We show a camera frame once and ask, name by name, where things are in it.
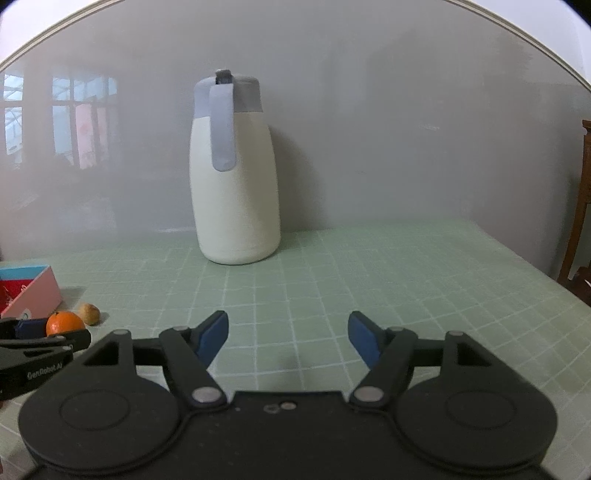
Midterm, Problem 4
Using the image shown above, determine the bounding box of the orange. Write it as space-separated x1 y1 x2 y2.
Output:
45 311 86 336

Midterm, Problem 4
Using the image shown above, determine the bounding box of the beige longan nut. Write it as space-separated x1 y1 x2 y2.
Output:
78 303 101 326

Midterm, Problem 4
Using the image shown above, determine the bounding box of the colourful cardboard box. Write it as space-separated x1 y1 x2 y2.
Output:
1 265 62 320

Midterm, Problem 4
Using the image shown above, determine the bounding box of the white thermos jug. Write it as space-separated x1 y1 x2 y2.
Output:
189 69 280 265

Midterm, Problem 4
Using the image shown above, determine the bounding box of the carved wooden side table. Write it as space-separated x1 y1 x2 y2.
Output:
557 120 591 305

